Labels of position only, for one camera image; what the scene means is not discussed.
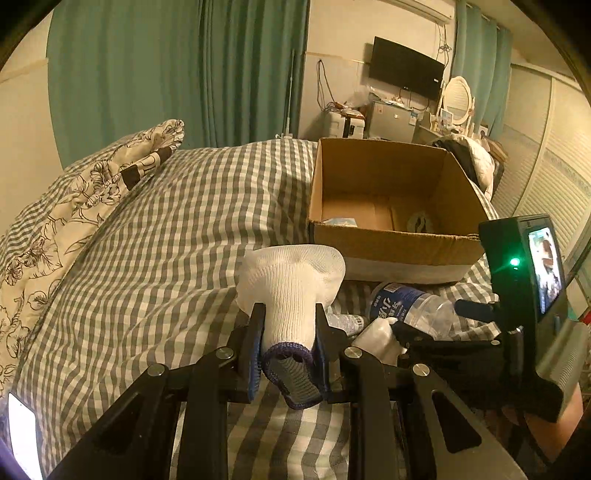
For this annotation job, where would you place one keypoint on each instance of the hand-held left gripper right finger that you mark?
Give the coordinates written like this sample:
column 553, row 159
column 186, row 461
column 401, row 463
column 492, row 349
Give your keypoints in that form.
column 322, row 357

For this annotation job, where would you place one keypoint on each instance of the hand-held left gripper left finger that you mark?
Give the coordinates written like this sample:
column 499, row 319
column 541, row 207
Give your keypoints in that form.
column 256, row 355

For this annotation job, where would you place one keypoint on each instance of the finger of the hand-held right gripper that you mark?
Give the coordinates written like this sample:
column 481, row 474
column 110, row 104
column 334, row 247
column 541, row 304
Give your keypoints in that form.
column 475, row 310
column 443, row 350

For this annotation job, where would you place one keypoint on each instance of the white cloth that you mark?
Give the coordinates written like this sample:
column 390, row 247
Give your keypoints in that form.
column 376, row 339

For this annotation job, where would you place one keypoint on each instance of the white knit glove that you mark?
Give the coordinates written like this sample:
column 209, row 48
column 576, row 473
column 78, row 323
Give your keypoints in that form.
column 286, row 295

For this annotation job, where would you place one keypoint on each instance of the cardboard box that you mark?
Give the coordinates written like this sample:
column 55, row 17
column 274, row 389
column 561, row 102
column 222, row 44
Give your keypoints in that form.
column 392, row 254

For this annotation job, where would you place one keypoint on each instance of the person's right forearm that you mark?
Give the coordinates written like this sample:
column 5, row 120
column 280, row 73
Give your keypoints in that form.
column 554, row 438

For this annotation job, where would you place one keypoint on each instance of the small clear plastic bottle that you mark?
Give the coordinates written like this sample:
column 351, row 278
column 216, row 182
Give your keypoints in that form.
column 346, row 323

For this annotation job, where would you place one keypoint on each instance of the blue label plastic water bottle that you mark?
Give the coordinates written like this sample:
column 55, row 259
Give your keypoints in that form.
column 406, row 304

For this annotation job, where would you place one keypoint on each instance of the white padded jacket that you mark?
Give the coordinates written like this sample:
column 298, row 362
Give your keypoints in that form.
column 480, row 161

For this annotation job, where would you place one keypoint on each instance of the white sliding wardrobe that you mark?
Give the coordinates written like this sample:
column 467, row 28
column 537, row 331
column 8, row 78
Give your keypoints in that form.
column 545, row 152

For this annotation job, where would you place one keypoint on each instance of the blue face mask packet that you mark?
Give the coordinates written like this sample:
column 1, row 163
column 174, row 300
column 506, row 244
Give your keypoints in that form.
column 340, row 222

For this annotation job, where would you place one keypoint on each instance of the white vanity mirror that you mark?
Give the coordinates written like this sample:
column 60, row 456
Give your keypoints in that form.
column 458, row 101

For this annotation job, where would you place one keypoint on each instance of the silver mini fridge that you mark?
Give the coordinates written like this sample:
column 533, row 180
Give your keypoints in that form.
column 392, row 122

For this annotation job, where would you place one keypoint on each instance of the narrow green curtain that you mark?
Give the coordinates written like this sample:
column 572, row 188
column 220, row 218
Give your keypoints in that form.
column 485, row 60

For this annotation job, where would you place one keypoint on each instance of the white appliance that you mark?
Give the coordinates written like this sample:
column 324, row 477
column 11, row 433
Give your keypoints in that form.
column 339, row 125

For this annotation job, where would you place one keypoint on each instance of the floral pillow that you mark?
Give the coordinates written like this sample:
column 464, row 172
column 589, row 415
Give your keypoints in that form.
column 69, row 221

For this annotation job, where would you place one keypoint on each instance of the smartphone with lit screen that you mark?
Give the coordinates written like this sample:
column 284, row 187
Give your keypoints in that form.
column 23, row 434

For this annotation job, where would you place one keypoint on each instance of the white pole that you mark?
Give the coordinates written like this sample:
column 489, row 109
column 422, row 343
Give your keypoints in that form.
column 289, row 92

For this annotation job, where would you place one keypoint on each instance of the wide green curtain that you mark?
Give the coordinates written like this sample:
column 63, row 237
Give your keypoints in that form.
column 138, row 69

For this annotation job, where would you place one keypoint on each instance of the black wall television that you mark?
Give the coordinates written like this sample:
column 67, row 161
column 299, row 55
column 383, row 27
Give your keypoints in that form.
column 406, row 67

